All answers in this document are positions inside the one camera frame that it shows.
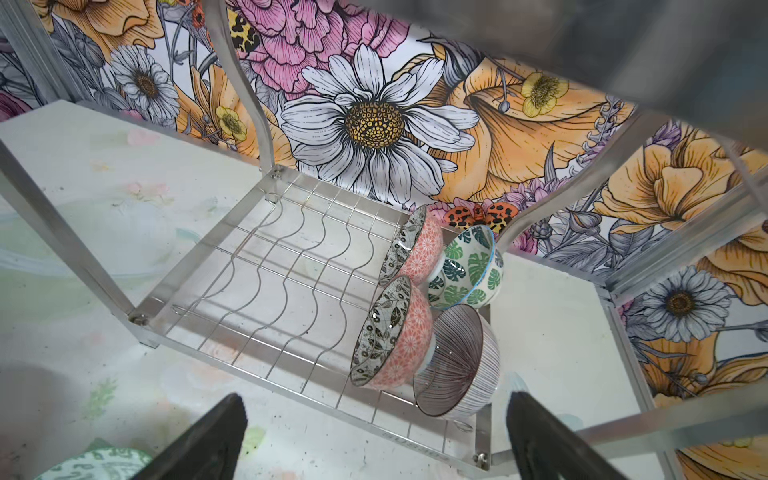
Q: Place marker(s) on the aluminium right corner post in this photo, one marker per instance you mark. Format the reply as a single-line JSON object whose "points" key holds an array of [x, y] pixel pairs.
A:
{"points": [[694, 305]]}

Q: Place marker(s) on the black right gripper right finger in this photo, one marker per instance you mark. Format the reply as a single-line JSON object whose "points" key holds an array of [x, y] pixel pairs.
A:
{"points": [[546, 449]]}

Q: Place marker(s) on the teal geometric pattern bowl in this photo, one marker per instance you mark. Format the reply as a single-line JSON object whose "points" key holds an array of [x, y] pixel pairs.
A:
{"points": [[105, 463]]}

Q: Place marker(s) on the steel two-tier dish rack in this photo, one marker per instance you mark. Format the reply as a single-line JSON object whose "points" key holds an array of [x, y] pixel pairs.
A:
{"points": [[233, 184]]}

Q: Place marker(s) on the aluminium left corner post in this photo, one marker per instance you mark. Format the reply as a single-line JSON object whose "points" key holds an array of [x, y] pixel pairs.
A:
{"points": [[38, 55]]}

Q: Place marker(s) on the aluminium corner post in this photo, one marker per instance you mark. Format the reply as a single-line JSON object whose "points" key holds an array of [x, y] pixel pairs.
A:
{"points": [[694, 305], [38, 55]]}

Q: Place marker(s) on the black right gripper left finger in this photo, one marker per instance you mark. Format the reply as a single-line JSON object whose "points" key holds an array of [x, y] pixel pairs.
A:
{"points": [[209, 449]]}

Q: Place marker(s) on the black white floral bowl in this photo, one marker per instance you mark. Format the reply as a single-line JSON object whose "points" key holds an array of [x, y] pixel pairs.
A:
{"points": [[417, 250]]}

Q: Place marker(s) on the purple striped bowl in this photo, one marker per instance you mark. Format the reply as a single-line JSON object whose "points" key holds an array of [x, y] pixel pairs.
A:
{"points": [[463, 369]]}

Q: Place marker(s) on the green leaf pattern bowl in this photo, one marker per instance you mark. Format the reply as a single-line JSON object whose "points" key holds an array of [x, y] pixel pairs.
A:
{"points": [[470, 271]]}

